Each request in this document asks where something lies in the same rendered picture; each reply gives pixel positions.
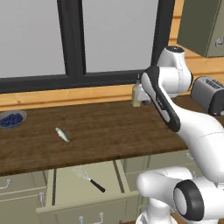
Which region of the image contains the open beige drawer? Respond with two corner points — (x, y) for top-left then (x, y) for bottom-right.
(35, 159), (141, 224)

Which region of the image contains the beige drawer front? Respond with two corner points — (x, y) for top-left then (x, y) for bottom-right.
(122, 148), (202, 175)
(0, 171), (48, 196)

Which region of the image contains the metal whisk with black handle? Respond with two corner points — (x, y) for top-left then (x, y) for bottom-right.
(71, 165), (107, 193)

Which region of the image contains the olive green wall cupboard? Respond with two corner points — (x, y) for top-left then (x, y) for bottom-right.
(176, 0), (224, 59)

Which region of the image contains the silver toaster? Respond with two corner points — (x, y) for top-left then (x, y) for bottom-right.
(190, 75), (224, 117)

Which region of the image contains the silver cupboard door handle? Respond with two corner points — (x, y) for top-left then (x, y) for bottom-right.
(38, 192), (46, 208)

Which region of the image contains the grey bowl of blueberries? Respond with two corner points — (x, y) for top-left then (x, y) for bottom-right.
(0, 109), (29, 130)

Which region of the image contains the small pale green fish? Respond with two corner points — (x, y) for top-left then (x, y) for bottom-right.
(54, 126), (71, 144)

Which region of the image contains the black framed window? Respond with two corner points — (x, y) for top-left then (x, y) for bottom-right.
(0, 0), (176, 95)

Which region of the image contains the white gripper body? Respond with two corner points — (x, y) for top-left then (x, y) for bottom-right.
(136, 84), (153, 102)

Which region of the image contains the pale yellow oil bottle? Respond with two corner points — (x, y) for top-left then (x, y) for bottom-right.
(130, 73), (143, 109)

